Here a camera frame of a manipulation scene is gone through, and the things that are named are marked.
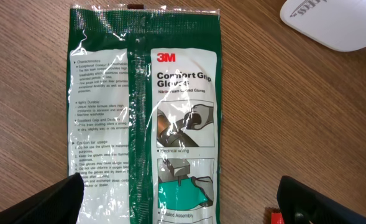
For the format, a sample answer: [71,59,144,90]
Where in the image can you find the white barcode scanner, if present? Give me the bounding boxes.
[280,0,366,52]

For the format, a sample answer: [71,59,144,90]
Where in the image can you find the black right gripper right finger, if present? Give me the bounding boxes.
[277,175,366,224]

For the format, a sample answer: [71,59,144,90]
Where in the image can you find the green 3M gloves package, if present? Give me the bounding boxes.
[66,4,222,224]

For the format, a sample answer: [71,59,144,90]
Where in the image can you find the red Nescafe coffee stick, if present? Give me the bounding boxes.
[263,207,285,224]

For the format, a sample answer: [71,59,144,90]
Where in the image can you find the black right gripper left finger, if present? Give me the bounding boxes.
[0,173,85,224]

